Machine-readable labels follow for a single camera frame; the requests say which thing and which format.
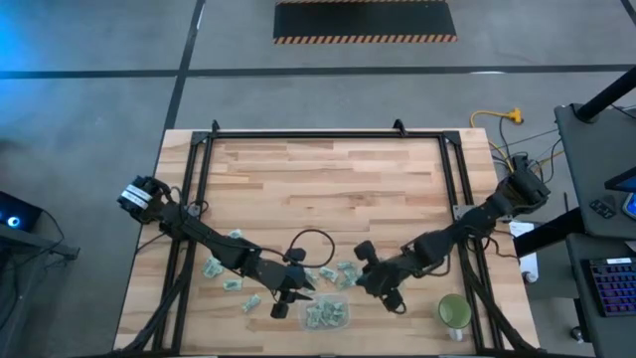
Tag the black round pole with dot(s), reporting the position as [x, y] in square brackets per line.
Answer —
[606, 94]

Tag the dark grey desk top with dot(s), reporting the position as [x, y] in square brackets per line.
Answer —
[596, 159]

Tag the black hazard-striped floor mat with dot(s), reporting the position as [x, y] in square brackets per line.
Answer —
[363, 20]

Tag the white plastic base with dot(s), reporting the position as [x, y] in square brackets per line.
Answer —
[529, 263]

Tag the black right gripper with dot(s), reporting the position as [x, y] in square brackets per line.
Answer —
[385, 278]

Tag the black computer with blue light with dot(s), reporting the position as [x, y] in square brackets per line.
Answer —
[20, 211]

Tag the blue-lit screen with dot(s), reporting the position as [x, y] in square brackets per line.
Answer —
[627, 184]

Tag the backlit computer keyboard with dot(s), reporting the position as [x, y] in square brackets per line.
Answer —
[616, 288]

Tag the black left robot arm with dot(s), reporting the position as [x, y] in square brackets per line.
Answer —
[199, 231]

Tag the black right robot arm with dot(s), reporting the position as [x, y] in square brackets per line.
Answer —
[477, 219]

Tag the black aluminium rig frame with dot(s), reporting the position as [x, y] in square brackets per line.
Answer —
[323, 134]

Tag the black caster wheel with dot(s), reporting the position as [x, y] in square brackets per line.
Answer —
[577, 334]

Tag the white stevia sweetener packet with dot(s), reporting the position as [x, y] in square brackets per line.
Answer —
[212, 267]
[232, 285]
[328, 274]
[251, 303]
[235, 233]
[311, 276]
[347, 266]
[323, 313]
[349, 281]

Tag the small black controller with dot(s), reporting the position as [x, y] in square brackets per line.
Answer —
[602, 209]

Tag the black lower desk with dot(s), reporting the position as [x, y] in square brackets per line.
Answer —
[611, 333]

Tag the clear plastic container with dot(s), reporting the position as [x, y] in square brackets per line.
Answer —
[303, 325]

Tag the black desk support beam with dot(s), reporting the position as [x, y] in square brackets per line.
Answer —
[546, 232]

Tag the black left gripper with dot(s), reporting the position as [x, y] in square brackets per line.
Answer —
[280, 276]

